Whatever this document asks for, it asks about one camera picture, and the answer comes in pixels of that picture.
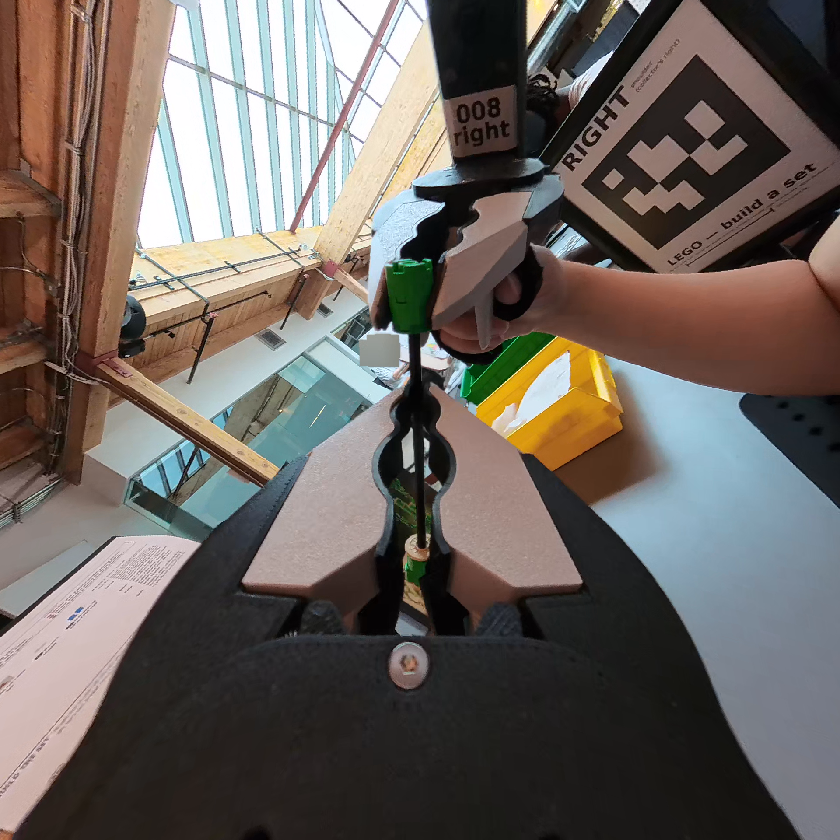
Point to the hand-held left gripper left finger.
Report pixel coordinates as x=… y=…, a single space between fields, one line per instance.
x=315 y=525

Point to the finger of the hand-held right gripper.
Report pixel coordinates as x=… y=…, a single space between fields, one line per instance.
x=485 y=249
x=400 y=223

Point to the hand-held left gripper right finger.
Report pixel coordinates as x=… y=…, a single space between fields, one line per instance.
x=505 y=525

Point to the short green round brick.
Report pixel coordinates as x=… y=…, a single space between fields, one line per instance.
x=413 y=572

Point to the black axle rod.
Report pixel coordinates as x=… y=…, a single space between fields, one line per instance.
x=413 y=367

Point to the person's right forearm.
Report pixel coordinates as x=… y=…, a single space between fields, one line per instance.
x=689 y=328

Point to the grey desk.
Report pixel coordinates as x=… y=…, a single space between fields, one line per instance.
x=722 y=590

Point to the person's right hand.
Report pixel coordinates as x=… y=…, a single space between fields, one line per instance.
x=558 y=295

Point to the green storage bin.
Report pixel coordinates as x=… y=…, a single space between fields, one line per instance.
x=499 y=367

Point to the yellow storage bin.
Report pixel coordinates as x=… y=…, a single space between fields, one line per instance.
x=564 y=420

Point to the red ceiling pipe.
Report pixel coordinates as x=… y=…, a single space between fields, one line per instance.
x=348 y=111

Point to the white paper sheet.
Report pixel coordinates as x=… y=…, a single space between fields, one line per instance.
x=544 y=387

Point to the wooden diagonal beam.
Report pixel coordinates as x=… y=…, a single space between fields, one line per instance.
x=184 y=420

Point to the framed marker sign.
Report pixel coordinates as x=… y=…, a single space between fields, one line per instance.
x=689 y=144

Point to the printed instruction sheet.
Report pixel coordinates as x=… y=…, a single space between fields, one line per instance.
x=79 y=643

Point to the black ceiling spotlight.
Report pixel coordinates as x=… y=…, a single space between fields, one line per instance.
x=133 y=318

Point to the black perforated mat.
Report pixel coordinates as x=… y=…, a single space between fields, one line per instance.
x=800 y=426

